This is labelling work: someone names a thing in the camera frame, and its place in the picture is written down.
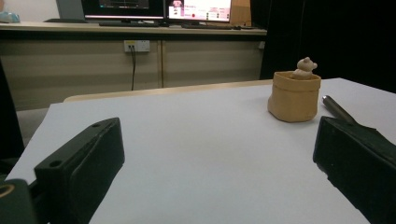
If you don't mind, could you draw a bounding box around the light wooden table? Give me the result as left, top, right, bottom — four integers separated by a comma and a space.
64, 78, 275, 104

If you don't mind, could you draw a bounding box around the brown cardboard box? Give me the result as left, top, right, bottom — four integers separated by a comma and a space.
229, 0, 252, 27

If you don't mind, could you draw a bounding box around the small beige bear figure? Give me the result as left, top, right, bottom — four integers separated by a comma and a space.
290, 56, 318, 80

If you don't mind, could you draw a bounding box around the bright-screen computer monitor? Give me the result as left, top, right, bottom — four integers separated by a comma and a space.
164, 0, 233, 23

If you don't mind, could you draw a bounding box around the black keyboard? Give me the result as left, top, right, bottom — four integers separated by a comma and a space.
98, 20, 161, 28
181, 23, 234, 31

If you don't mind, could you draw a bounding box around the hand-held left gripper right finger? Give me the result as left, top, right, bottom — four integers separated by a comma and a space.
312, 115, 396, 224

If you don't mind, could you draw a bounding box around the long beige office desk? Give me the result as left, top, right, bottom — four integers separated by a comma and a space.
0, 21, 268, 111

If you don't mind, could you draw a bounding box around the light blue object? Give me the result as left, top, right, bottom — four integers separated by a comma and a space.
0, 11, 21, 24

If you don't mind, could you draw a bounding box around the tan pen holder cup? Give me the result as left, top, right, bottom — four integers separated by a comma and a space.
266, 70, 322, 123

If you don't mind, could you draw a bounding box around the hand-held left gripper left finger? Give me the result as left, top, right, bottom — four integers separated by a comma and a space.
33, 117, 126, 224

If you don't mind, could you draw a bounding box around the black power cable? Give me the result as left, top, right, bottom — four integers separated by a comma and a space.
130, 45, 137, 91

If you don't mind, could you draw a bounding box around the grey monitor back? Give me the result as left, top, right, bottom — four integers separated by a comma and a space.
55, 0, 85, 20

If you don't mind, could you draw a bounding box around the white wall outlet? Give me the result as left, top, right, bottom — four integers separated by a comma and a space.
123, 39, 151, 53

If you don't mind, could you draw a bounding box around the dark-screen computer monitor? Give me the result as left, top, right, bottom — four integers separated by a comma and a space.
81, 0, 165, 21

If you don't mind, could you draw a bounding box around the black curtain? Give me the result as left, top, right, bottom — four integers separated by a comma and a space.
260, 0, 396, 94
0, 59, 26, 175

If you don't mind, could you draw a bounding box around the grey metallic pen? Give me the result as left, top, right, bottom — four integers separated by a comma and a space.
321, 94, 358, 125

